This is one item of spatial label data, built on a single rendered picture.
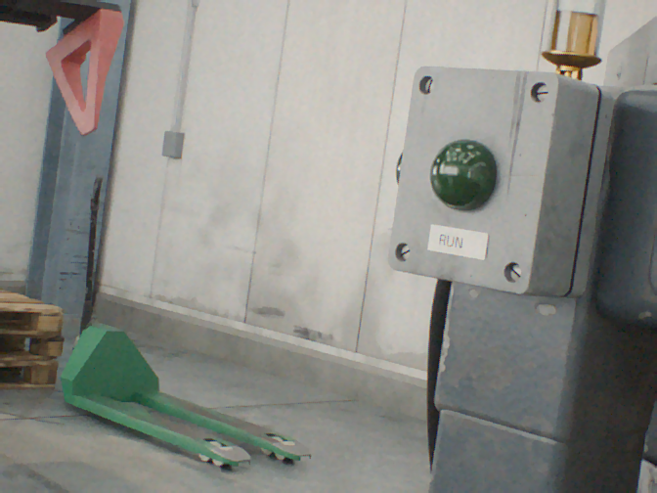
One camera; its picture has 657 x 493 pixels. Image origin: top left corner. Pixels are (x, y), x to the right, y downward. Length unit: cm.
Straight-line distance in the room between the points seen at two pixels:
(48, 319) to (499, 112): 602
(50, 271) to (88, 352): 332
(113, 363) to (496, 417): 571
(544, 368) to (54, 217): 896
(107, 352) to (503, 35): 279
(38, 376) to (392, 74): 274
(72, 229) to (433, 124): 859
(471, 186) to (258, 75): 777
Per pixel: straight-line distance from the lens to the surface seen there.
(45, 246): 947
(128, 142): 922
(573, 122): 51
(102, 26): 83
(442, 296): 60
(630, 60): 94
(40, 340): 657
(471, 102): 52
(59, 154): 944
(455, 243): 52
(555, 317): 54
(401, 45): 746
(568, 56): 58
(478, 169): 50
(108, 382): 621
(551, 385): 54
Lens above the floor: 127
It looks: 3 degrees down
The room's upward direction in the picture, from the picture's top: 8 degrees clockwise
